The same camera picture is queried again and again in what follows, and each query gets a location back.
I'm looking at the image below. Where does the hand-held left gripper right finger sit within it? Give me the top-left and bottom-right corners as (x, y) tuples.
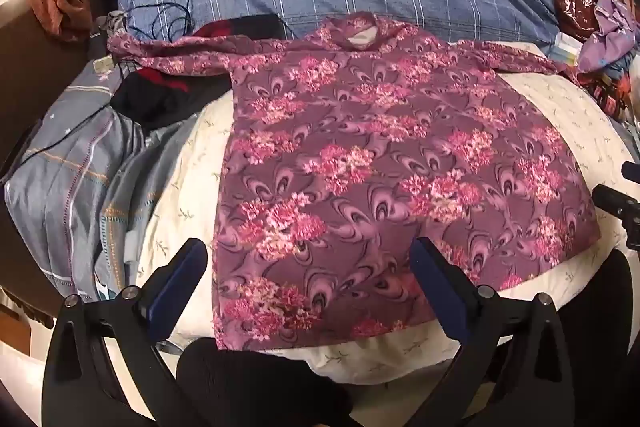
(409, 236), (576, 427)

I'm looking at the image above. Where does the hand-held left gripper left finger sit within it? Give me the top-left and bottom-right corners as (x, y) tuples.
(42, 237), (211, 427)

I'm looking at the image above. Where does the purple floral shirt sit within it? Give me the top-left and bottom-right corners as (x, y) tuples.
(107, 12), (601, 353)

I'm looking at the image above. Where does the red patterned cloth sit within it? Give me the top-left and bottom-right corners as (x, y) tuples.
(582, 69), (633, 120)

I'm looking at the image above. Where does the cream floral bed sheet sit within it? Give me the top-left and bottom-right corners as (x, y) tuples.
(135, 42), (632, 385)

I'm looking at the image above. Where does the person's black-clad leg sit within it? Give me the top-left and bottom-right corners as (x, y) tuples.
(492, 251), (640, 427)
(175, 337), (362, 427)

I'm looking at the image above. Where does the lilac cloth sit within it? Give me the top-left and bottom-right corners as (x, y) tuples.
(577, 0), (640, 74)

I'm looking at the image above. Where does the white printed packet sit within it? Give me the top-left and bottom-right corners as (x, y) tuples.
(546, 31), (585, 64)

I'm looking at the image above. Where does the grey-blue striped cloth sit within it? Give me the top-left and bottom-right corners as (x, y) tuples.
(4, 57), (201, 304)

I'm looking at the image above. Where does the dark red plastic bag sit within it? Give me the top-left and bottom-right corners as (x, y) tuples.
(552, 0), (613, 42)

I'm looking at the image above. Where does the black and red garment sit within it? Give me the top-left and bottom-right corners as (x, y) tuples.
(112, 14), (290, 130)

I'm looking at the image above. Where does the brown wooden bed frame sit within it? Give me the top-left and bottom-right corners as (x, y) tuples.
(0, 0), (101, 333)

